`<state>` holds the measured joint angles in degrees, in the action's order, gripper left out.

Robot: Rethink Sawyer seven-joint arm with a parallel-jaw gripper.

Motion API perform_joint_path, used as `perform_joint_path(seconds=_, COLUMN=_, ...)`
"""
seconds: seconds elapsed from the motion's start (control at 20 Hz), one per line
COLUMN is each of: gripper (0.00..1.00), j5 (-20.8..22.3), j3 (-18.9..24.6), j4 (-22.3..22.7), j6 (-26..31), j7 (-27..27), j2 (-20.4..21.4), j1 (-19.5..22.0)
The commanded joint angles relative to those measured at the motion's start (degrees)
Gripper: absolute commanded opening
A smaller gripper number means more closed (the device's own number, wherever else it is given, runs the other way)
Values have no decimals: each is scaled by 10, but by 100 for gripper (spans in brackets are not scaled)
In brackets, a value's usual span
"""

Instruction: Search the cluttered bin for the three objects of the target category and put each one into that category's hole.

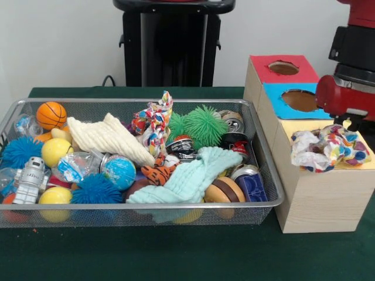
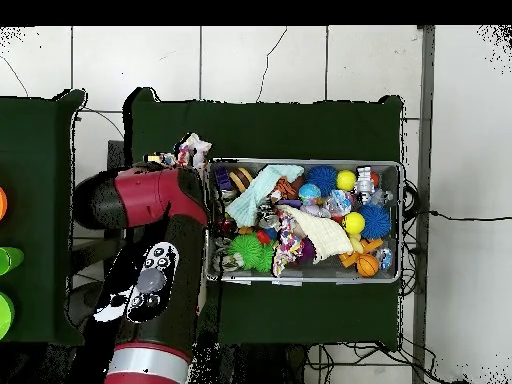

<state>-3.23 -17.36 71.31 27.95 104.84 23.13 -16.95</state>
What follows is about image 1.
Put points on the clear mesh bin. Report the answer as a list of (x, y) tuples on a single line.
[(93, 219)]

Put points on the blue globe ball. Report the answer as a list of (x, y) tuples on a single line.
[(120, 172)]

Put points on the yellow foam ball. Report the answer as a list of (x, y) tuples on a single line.
[(55, 152)]

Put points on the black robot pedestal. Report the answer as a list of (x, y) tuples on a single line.
[(164, 52)]

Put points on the cream ribbed cloth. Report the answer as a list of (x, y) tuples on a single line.
[(108, 137)]

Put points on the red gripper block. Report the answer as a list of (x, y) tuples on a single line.
[(345, 99)]

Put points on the green spiky rubber ball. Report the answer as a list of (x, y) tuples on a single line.
[(205, 121)]

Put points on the dark green table cloth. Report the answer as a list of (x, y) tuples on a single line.
[(175, 254)]

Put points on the mint green cloth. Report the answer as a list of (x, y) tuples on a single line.
[(187, 178)]

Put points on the knotted colourful dotted cloth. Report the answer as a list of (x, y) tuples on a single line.
[(153, 117)]

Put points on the orange toy basketball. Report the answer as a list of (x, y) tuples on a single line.
[(51, 115)]

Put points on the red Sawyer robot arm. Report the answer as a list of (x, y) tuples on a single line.
[(360, 17)]

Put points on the blue spiky rubber ball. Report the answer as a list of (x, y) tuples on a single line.
[(96, 190)]

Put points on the wooden box with three holes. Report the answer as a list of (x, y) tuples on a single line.
[(322, 199)]

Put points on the white toy robot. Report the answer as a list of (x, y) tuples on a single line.
[(30, 178)]

